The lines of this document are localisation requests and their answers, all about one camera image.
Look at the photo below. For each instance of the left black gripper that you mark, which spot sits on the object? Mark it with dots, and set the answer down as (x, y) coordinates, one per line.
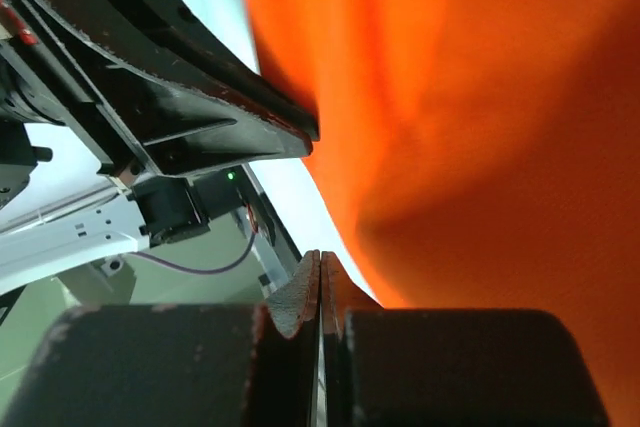
(135, 105)

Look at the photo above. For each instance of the orange t shirt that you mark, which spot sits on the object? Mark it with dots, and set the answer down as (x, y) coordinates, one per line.
(479, 153)

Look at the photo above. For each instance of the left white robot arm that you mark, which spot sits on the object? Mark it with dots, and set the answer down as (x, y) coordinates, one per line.
(154, 210)

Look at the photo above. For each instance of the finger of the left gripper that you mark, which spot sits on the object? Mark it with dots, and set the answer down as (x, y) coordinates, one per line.
(173, 26)

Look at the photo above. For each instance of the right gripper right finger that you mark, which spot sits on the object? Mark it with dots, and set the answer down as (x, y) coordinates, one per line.
(448, 367)

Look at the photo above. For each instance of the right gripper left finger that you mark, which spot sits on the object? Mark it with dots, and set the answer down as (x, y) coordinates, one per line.
(179, 364)

